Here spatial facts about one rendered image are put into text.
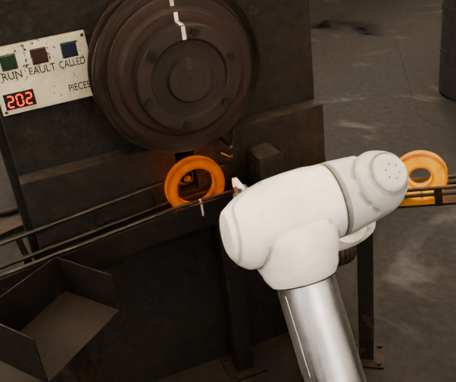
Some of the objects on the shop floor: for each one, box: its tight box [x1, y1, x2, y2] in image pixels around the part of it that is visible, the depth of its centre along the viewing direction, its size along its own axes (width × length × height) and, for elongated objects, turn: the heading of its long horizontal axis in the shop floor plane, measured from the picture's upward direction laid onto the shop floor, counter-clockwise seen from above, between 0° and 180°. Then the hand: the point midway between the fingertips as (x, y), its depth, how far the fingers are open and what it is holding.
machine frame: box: [0, 0, 343, 382], centre depth 223 cm, size 73×108×176 cm
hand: (238, 187), depth 190 cm, fingers closed
